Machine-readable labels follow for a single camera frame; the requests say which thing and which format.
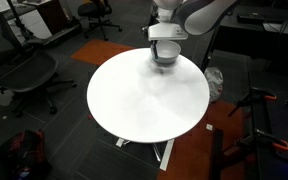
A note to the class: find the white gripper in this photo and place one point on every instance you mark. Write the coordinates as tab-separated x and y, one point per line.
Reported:
167	32

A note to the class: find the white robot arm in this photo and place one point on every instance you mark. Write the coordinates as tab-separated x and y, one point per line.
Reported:
204	13

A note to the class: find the black tripod stand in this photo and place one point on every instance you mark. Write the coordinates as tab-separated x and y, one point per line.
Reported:
209	50

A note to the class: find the black swivel office chair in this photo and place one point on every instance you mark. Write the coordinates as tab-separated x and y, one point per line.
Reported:
97	10

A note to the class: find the white plastic bag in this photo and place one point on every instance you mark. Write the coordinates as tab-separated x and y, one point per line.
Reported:
214	83

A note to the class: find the black desk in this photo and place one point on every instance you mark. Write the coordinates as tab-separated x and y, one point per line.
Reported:
250	33

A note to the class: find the small white paper scrap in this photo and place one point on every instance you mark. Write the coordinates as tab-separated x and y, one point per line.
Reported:
209	126

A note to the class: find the black keyboard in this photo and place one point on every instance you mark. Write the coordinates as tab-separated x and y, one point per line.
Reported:
250	17

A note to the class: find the white table base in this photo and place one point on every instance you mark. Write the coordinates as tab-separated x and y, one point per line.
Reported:
167	155

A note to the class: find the white topped desk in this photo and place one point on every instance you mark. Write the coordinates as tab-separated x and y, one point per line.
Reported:
34	16

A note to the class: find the black mesh office chair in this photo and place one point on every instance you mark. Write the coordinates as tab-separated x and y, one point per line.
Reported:
24	70

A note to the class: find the black workbench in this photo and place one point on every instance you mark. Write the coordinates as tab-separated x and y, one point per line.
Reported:
277	133

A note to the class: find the red and black backpack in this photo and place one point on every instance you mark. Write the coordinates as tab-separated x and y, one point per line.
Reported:
24	153

